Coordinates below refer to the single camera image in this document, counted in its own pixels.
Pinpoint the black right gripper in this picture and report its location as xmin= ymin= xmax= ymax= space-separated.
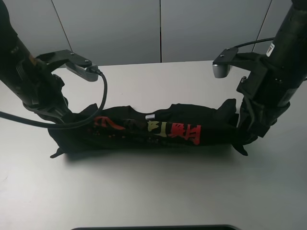
xmin=236 ymin=54 xmax=307 ymax=145

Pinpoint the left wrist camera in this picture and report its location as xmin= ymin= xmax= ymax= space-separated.
xmin=36 ymin=50 xmax=98 ymax=82

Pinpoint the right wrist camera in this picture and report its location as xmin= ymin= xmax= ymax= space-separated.
xmin=213 ymin=47 xmax=238 ymax=79

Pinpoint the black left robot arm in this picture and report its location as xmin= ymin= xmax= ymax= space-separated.
xmin=0 ymin=1 xmax=72 ymax=123

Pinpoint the black printed t-shirt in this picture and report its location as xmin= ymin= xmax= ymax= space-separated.
xmin=48 ymin=99 xmax=247 ymax=155

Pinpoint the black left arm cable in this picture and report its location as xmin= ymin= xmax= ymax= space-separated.
xmin=0 ymin=66 xmax=108 ymax=129

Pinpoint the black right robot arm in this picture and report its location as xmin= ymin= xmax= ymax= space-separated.
xmin=237 ymin=0 xmax=307 ymax=139

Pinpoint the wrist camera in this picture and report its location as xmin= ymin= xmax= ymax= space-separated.
xmin=36 ymin=50 xmax=98 ymax=82
xmin=213 ymin=47 xmax=238 ymax=79

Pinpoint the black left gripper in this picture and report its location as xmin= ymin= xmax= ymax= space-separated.
xmin=7 ymin=55 xmax=70 ymax=121

